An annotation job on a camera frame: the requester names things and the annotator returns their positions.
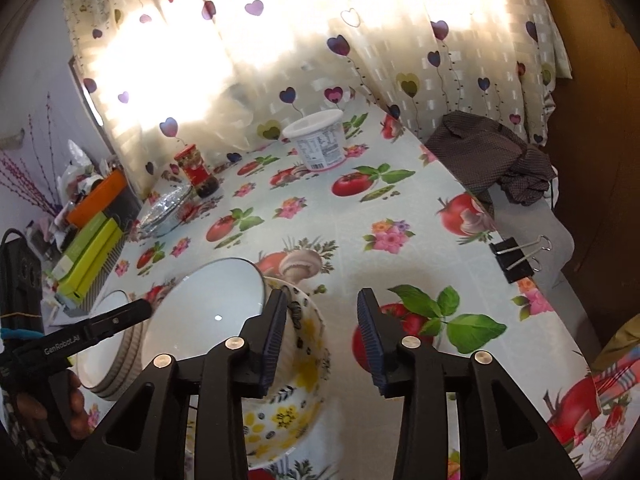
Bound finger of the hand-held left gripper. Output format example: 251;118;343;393
45;299;153;357

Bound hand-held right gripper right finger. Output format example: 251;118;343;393
356;287;583;480

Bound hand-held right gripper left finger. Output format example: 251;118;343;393
62;287;290;480

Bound floral yellow black bowl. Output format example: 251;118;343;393
187;282;333;467

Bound white ribbed plate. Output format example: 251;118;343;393
74;290;151;393
100;327;151;398
92;340;153;402

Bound person's left forearm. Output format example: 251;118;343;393
0;390;66;480

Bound person's left hand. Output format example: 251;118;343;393
66;384;98;437

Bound lime green flat box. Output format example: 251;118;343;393
57;220;123;296
57;240;126;306

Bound pale green flat box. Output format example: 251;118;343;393
50;211;108;281

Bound aluminium foil tray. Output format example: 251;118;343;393
140;210;188;238
137;185;193;221

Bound pink decorative branches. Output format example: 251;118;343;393
0;92;66;216

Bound dark grey box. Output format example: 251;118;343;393
112;180;143;221

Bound orange box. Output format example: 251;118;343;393
66;169;126;227

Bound printed vegetable tablecloth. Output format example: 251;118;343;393
75;100;640;480

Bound white plastic bag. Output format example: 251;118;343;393
60;140;108;181

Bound red label sauce jar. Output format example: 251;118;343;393
173;144;221;198

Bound black binder clip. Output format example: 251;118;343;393
489;234;552;285

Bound white plastic tub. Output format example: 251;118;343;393
281;109;347;171

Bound dark dotted cloth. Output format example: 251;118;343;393
425;111;558;206

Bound plaid cloth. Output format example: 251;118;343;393
592;355;636;411

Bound heart print curtain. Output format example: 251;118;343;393
60;0;573;201

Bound brown wooden cabinet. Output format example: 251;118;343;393
530;0;640;361

